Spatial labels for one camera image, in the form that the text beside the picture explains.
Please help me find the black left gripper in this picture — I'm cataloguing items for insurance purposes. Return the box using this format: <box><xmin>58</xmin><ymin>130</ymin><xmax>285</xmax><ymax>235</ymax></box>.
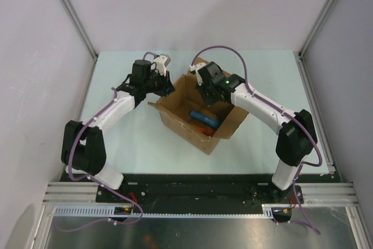
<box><xmin>144</xmin><ymin>69</ymin><xmax>175</xmax><ymax>97</ymax></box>

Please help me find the brown cardboard express box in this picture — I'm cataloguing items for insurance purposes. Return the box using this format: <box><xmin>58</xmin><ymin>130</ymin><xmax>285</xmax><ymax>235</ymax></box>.
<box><xmin>148</xmin><ymin>71</ymin><xmax>249</xmax><ymax>155</ymax></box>

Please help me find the blue cylindrical tube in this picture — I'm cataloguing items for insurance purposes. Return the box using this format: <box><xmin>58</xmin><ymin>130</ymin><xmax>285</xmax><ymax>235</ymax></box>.
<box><xmin>190</xmin><ymin>110</ymin><xmax>221</xmax><ymax>129</ymax></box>

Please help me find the orange cylindrical tube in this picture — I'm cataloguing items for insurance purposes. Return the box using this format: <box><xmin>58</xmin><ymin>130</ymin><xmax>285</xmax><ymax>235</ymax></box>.
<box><xmin>194</xmin><ymin>125</ymin><xmax>216</xmax><ymax>137</ymax></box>

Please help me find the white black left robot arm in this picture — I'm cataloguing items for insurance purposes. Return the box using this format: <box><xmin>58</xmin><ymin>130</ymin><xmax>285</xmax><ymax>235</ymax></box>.
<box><xmin>61</xmin><ymin>54</ymin><xmax>175</xmax><ymax>202</ymax></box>

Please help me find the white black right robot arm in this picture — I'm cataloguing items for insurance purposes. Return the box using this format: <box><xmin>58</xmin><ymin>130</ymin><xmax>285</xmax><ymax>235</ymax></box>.
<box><xmin>189</xmin><ymin>62</ymin><xmax>317</xmax><ymax>203</ymax></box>

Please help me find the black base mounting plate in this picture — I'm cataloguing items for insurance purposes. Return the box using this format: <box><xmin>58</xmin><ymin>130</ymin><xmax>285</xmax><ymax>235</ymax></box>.
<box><xmin>59</xmin><ymin>172</ymin><xmax>305</xmax><ymax>208</ymax></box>

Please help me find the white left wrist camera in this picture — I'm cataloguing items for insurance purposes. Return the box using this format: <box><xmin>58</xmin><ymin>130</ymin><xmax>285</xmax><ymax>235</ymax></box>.
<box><xmin>153</xmin><ymin>54</ymin><xmax>171</xmax><ymax>76</ymax></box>

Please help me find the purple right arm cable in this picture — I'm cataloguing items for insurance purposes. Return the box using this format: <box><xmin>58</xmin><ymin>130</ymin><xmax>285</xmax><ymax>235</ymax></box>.
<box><xmin>189</xmin><ymin>45</ymin><xmax>323</xmax><ymax>235</ymax></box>

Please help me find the left aluminium frame post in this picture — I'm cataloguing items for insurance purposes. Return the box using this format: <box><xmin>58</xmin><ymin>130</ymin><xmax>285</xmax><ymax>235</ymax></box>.
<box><xmin>59</xmin><ymin>0</ymin><xmax>98</xmax><ymax>62</ymax></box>

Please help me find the aluminium frame post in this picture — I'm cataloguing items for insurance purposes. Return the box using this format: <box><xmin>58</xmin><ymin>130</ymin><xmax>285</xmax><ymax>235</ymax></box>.
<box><xmin>59</xmin><ymin>0</ymin><xmax>98</xmax><ymax>62</ymax></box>
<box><xmin>298</xmin><ymin>0</ymin><xmax>338</xmax><ymax>57</ymax></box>

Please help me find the grey slotted cable duct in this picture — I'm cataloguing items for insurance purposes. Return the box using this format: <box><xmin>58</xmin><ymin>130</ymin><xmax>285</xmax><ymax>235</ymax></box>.
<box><xmin>54</xmin><ymin>205</ymin><xmax>273</xmax><ymax>219</ymax></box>

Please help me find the aluminium frame rail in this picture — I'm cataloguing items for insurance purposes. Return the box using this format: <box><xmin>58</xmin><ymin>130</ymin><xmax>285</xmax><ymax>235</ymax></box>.
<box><xmin>294</xmin><ymin>51</ymin><xmax>372</xmax><ymax>248</ymax></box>

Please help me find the right aluminium frame post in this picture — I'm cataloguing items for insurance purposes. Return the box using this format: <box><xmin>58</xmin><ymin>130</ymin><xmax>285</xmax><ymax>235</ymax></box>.
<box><xmin>298</xmin><ymin>0</ymin><xmax>338</xmax><ymax>57</ymax></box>

